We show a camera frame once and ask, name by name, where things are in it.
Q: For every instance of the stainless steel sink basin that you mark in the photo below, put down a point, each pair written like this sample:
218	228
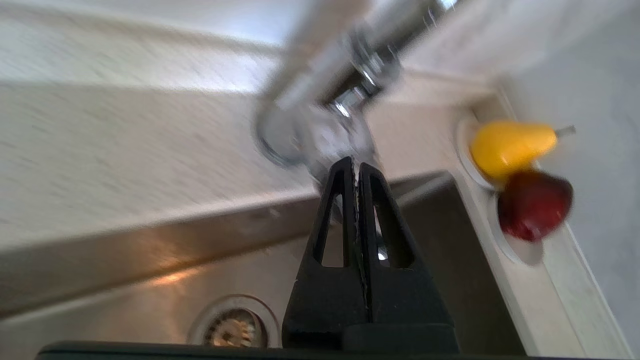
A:
150	300

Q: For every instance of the small white dish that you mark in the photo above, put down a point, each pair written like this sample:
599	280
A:
525	252

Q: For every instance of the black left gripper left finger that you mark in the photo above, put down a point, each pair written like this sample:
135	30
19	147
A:
325	300

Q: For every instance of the round metal drain strainer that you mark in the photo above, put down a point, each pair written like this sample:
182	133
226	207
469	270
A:
232	325

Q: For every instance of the chrome gooseneck faucet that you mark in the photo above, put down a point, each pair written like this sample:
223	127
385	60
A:
325	90

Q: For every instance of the yellow pear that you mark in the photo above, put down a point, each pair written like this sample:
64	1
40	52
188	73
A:
510	147

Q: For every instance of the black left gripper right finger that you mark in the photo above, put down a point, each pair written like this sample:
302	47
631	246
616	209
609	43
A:
410	300

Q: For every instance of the dark red apple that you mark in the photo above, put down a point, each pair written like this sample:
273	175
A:
535	205

